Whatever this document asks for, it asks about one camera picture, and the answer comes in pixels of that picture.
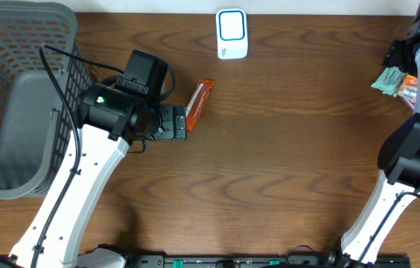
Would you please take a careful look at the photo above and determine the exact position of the orange snack bar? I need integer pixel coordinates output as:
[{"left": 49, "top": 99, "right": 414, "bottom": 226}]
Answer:
[{"left": 185, "top": 79, "right": 215, "bottom": 132}]

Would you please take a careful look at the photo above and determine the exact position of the grey plastic basket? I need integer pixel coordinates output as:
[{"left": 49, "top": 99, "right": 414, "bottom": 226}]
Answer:
[{"left": 0, "top": 1, "right": 92, "bottom": 200}]

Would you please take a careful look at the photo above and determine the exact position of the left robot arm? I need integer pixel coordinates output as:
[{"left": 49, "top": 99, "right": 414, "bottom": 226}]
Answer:
[{"left": 0, "top": 83, "right": 187, "bottom": 267}]

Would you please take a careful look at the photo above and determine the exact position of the white barcode scanner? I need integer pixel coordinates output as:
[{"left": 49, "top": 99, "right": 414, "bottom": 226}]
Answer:
[{"left": 215, "top": 8, "right": 249, "bottom": 60}]

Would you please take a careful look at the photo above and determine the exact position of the green wipes packet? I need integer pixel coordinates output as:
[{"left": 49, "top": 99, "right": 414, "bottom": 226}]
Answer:
[{"left": 371, "top": 67, "right": 407, "bottom": 97}]

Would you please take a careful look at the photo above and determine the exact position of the small orange packet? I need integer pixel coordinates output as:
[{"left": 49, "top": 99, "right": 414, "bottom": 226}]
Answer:
[{"left": 398, "top": 74, "right": 418, "bottom": 103}]

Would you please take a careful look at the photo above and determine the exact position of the purple red snack pack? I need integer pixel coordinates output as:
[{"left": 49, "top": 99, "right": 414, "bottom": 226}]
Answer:
[{"left": 401, "top": 95, "right": 416, "bottom": 111}]

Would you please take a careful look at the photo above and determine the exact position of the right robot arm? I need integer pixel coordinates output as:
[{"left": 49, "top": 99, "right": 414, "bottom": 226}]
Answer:
[{"left": 325, "top": 4, "right": 420, "bottom": 267}]

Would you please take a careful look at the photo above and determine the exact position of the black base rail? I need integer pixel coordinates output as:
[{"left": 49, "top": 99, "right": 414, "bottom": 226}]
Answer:
[{"left": 131, "top": 253, "right": 412, "bottom": 268}]

